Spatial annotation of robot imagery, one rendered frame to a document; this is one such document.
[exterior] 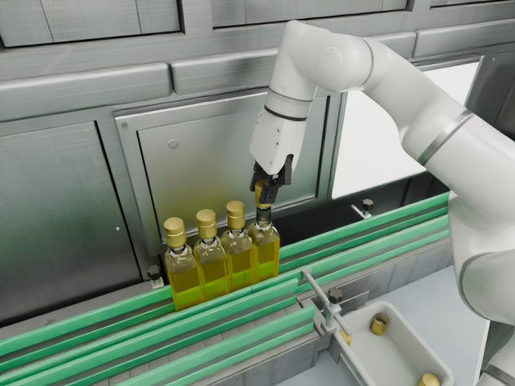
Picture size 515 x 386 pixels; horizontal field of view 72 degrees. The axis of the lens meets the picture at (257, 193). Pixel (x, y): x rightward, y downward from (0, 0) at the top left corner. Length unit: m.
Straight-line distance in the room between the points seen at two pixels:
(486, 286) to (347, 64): 0.31
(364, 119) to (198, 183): 0.42
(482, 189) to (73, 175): 0.65
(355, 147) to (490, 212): 0.50
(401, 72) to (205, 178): 0.42
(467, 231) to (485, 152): 0.14
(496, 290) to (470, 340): 0.64
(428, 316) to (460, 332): 0.08
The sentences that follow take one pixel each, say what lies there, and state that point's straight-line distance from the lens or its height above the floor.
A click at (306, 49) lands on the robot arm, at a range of 0.53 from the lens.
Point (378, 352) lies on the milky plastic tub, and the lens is 0.97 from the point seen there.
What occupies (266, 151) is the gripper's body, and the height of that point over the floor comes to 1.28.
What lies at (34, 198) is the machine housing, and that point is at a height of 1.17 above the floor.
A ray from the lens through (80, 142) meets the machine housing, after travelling 0.72.
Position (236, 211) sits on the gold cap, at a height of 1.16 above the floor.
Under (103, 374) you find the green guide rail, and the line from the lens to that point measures 0.81.
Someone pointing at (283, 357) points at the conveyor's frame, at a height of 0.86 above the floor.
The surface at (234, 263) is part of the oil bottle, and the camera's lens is 0.72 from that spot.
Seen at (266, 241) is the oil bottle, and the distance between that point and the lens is 0.72.
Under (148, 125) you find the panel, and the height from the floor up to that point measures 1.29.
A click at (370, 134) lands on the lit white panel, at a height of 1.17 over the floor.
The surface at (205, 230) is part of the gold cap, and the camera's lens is 0.65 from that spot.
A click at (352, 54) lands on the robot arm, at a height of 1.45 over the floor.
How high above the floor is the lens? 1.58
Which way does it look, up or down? 37 degrees down
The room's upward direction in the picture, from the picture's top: straight up
